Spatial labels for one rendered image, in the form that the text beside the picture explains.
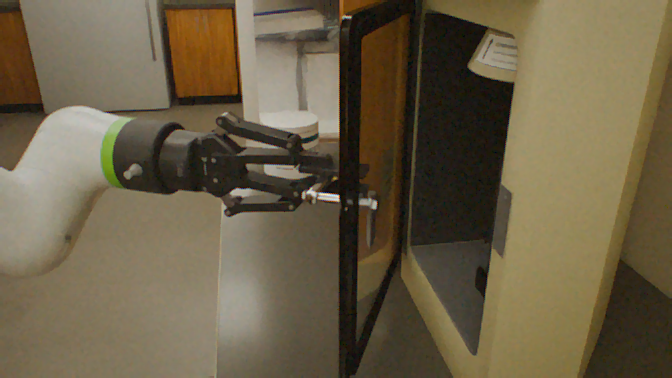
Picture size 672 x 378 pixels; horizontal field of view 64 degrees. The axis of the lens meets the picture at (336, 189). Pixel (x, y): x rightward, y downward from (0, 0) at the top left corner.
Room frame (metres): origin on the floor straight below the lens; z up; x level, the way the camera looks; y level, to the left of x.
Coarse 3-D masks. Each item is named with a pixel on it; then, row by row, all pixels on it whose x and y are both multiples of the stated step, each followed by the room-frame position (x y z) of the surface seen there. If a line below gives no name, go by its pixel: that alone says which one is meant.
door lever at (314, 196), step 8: (328, 176) 0.55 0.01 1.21; (312, 184) 0.53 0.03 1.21; (320, 184) 0.53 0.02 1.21; (328, 184) 0.53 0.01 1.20; (304, 192) 0.51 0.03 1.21; (312, 192) 0.51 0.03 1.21; (320, 192) 0.51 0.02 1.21; (304, 200) 0.51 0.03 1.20; (312, 200) 0.50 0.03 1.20; (320, 200) 0.50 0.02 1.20; (328, 200) 0.50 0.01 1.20; (336, 200) 0.50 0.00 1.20
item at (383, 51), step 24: (384, 0) 0.59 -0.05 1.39; (408, 24) 0.71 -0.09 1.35; (384, 48) 0.58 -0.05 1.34; (408, 48) 0.72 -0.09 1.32; (384, 72) 0.59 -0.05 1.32; (384, 96) 0.59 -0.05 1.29; (384, 120) 0.60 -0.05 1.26; (360, 144) 0.50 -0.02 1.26; (384, 144) 0.60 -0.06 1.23; (360, 168) 0.50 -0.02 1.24; (384, 168) 0.61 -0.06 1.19; (360, 192) 0.50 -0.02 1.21; (384, 192) 0.61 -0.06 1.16; (360, 216) 0.50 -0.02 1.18; (384, 216) 0.62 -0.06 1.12; (360, 240) 0.50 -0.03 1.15; (384, 240) 0.62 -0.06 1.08; (360, 264) 0.51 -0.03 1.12; (384, 264) 0.63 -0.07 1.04; (360, 288) 0.51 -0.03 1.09; (360, 312) 0.51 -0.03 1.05; (360, 336) 0.51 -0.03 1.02
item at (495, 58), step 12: (492, 36) 0.58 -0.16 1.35; (504, 36) 0.56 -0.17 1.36; (480, 48) 0.60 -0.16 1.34; (492, 48) 0.57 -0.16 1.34; (504, 48) 0.56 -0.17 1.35; (516, 48) 0.54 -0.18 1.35; (480, 60) 0.58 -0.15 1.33; (492, 60) 0.56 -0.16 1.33; (504, 60) 0.55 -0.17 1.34; (516, 60) 0.54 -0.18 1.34; (480, 72) 0.57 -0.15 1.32; (492, 72) 0.55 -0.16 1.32; (504, 72) 0.54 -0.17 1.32
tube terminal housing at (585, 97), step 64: (448, 0) 0.64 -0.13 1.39; (512, 0) 0.49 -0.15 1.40; (576, 0) 0.44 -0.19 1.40; (640, 0) 0.45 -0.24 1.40; (576, 64) 0.45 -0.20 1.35; (640, 64) 0.46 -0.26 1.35; (512, 128) 0.46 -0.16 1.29; (576, 128) 0.45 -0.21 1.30; (640, 128) 0.48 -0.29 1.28; (512, 192) 0.44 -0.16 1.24; (576, 192) 0.45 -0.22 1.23; (512, 256) 0.44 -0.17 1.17; (576, 256) 0.45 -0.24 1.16; (448, 320) 0.55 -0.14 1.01; (512, 320) 0.44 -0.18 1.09; (576, 320) 0.46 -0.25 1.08
